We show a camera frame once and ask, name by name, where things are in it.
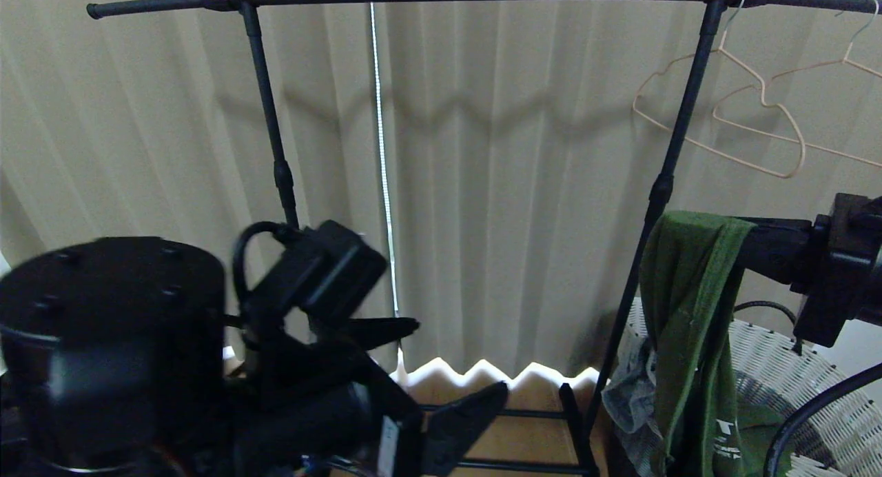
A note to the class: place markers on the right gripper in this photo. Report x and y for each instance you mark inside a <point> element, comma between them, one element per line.
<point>841,270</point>

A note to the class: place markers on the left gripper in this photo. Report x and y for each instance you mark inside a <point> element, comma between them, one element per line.
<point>324,429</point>

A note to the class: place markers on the green printed shirt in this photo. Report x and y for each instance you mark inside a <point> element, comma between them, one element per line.
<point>689,291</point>

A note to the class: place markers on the pink clothes hanger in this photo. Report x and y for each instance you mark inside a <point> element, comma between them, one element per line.
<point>741,65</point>
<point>806,69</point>

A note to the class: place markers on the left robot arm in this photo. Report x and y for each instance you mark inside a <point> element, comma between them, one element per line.
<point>103,325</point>

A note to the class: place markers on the white laundry basket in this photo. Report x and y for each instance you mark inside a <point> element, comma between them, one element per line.
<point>765,353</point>

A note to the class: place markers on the pale grey garment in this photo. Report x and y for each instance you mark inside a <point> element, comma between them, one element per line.
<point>627,401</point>

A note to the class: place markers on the beige curtain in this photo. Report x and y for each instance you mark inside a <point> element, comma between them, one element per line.
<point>517,187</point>

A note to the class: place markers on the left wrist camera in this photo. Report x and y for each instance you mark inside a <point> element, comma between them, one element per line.
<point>331,270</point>

